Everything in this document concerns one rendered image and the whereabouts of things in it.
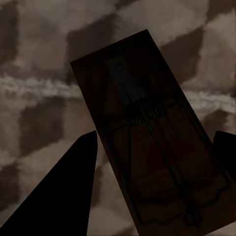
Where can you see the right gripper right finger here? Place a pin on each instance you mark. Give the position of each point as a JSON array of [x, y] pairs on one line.
[[225, 145]]

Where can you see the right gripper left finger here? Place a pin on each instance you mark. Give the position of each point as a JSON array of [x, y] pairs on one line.
[[60, 204]]

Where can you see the mousetrap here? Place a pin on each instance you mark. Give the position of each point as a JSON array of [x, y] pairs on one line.
[[168, 170]]

